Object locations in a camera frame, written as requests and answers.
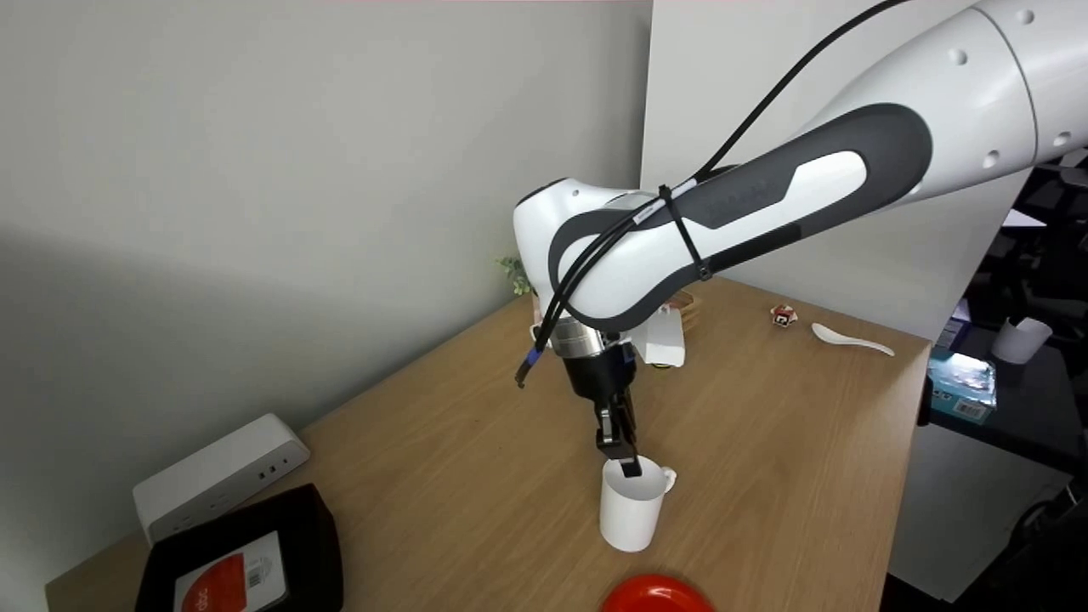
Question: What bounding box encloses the orange round side plate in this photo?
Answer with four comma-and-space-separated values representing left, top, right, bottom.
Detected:
598, 570, 716, 612

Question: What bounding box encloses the black tray with red card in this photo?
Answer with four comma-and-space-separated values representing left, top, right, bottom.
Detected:
131, 482, 348, 612

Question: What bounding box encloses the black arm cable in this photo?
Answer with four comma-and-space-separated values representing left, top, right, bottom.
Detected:
515, 0, 911, 392

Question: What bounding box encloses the white paper cup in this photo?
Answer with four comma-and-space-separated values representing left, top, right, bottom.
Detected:
989, 312, 1057, 366

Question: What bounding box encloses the black side table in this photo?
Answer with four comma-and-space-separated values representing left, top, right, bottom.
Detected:
915, 325, 1088, 477

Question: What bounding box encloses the white plastic mug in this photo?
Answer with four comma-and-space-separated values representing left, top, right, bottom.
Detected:
595, 451, 680, 558

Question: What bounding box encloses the teal box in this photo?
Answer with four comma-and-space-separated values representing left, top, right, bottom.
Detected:
925, 350, 1001, 429

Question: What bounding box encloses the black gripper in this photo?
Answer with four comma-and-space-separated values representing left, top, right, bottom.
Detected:
561, 321, 645, 478

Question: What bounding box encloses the white plastic spoon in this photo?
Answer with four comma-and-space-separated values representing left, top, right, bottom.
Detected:
806, 321, 899, 359

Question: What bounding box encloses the white rectangular device box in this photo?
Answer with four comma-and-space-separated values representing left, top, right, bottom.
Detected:
128, 412, 312, 546

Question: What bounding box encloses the small green potted plant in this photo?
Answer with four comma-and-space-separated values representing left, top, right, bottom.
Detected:
496, 250, 538, 304

